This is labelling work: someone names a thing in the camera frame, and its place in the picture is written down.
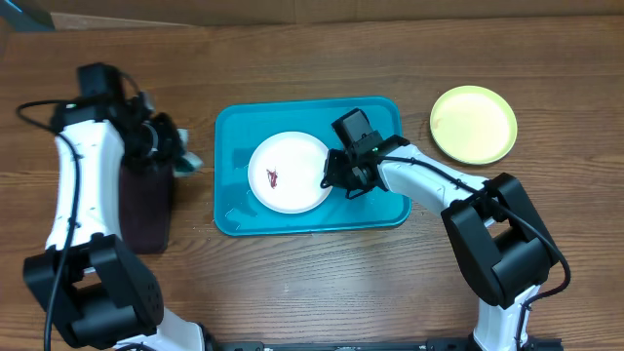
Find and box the white plate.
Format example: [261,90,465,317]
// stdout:
[248,132,332,215]

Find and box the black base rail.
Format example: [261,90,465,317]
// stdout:
[214,336,565,351]

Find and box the yellow-green plate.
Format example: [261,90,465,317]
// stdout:
[429,86,518,165]

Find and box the blue plastic tray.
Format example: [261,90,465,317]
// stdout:
[214,97,411,237]

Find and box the green and yellow sponge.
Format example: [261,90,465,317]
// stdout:
[174,129,204,177]

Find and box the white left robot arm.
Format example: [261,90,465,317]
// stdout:
[23,118,208,350]

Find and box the cardboard backdrop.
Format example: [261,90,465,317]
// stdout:
[38,0,623,25]

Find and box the black water tray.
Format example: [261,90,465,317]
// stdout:
[119,165,175,254]

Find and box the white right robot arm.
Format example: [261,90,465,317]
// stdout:
[321,136,566,350]

